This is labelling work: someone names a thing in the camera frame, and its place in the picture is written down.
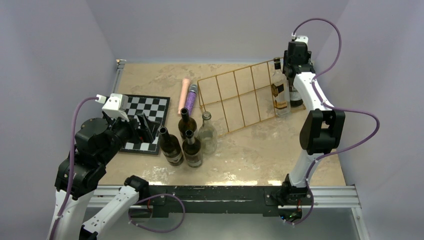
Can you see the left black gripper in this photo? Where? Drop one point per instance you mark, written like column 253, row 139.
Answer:
column 149, row 128

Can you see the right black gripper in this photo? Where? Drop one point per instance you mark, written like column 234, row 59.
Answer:
column 307, row 54

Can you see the clear square liquor bottle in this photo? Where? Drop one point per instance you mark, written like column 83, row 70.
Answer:
column 279, row 89

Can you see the dark green bottle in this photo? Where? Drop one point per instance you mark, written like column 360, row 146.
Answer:
column 187, row 123
column 192, row 149
column 295, row 97
column 170, row 147

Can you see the clear glass bottle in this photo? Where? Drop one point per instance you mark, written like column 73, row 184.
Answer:
column 208, row 134

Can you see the gold wire wine rack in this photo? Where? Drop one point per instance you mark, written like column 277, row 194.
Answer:
column 238, row 98

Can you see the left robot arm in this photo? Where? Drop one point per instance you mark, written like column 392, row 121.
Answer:
column 95, row 145

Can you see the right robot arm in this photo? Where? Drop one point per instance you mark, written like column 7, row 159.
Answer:
column 322, row 130

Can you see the black white chessboard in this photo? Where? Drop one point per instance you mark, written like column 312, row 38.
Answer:
column 155, row 108

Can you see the pink microphone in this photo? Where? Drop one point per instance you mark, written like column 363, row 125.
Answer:
column 186, row 83

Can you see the purple glitter microphone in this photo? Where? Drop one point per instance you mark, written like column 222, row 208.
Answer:
column 191, row 97

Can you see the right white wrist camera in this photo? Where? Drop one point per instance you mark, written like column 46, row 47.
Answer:
column 300, row 38

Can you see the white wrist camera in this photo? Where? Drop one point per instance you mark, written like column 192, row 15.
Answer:
column 114, row 106
column 300, row 38

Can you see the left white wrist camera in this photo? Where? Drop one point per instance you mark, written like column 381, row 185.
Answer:
column 114, row 106

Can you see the black table front rail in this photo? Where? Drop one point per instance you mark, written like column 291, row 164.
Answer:
column 268, row 201

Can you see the aluminium frame rail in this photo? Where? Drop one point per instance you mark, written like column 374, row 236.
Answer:
column 338, row 197

